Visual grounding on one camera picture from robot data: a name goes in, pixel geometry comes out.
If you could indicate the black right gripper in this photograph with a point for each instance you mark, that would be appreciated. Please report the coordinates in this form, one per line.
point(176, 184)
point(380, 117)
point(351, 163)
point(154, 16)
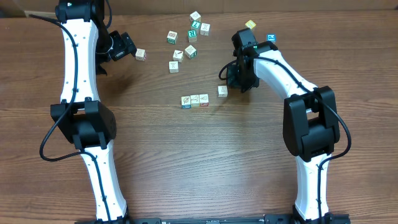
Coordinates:
point(232, 81)

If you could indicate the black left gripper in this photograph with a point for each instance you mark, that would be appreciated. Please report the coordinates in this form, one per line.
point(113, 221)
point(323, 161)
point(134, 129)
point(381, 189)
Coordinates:
point(124, 45)

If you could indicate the yellow-sided wooden block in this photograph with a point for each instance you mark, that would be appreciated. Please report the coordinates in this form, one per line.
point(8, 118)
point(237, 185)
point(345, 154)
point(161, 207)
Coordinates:
point(222, 91)

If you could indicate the red Q wooden block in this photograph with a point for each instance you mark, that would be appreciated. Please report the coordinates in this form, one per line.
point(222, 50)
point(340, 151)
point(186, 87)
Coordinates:
point(204, 100)

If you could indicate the yellow-edged wooden block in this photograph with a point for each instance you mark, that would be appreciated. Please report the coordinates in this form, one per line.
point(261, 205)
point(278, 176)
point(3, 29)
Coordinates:
point(195, 100)

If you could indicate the blue-edged wooden block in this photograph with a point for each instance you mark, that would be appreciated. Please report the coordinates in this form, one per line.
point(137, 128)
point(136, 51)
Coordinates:
point(186, 102)

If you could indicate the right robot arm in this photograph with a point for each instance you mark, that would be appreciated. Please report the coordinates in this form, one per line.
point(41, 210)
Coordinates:
point(310, 121)

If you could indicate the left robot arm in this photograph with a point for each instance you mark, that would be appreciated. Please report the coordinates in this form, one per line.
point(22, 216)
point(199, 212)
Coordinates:
point(82, 118)

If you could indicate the red-sided left wooden block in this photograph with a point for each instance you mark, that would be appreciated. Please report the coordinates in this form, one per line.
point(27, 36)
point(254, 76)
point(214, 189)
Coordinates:
point(141, 54)

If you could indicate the brown cardboard backdrop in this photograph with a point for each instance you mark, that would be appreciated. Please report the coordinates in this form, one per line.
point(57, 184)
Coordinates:
point(139, 7)

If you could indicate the blue P wooden block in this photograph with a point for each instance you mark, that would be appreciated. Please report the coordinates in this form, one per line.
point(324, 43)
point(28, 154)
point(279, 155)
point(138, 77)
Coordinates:
point(271, 38)

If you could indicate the green B wooden block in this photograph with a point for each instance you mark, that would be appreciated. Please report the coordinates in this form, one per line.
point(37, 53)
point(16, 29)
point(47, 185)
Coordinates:
point(172, 37)

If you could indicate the yellow top wooden block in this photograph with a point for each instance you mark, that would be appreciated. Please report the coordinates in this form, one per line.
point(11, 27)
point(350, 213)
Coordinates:
point(250, 24)

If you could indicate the plain wooden block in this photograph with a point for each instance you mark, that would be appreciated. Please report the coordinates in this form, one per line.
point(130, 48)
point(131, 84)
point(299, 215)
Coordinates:
point(173, 67)

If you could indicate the green-sided tilted wooden block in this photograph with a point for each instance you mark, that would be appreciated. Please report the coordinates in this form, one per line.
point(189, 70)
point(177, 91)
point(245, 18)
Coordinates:
point(190, 52)

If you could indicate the wooden block red picture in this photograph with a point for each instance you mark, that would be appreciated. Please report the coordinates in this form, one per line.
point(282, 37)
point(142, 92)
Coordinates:
point(178, 56)

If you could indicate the blue-sided wooden block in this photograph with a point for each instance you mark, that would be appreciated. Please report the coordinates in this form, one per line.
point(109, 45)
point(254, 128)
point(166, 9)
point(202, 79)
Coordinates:
point(205, 29)

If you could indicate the green R wooden block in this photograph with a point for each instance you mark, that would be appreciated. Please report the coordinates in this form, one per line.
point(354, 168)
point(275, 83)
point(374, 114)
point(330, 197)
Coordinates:
point(192, 36)

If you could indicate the green L wooden block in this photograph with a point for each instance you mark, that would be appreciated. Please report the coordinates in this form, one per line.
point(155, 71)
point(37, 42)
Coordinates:
point(195, 26)

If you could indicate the top wooden letter block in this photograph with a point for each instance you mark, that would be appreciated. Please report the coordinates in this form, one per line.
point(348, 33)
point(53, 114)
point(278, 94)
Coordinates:
point(195, 16)

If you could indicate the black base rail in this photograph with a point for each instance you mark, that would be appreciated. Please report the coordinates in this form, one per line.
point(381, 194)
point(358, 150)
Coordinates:
point(267, 219)

